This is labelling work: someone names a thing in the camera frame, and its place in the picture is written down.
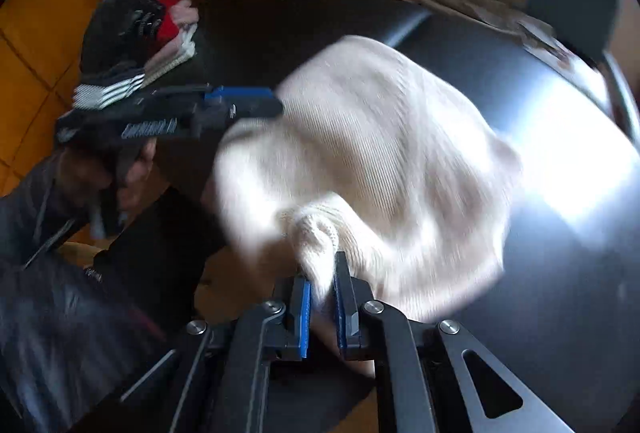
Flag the beige knit sweater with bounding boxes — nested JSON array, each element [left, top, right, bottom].
[[207, 36, 521, 321]]

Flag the folded white pink clothes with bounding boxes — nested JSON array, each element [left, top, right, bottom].
[[73, 0, 200, 110]]

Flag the red garment pile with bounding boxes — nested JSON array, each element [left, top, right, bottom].
[[154, 0, 180, 48]]

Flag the black jacket sleeve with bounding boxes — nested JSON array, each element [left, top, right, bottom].
[[1, 153, 163, 432]]

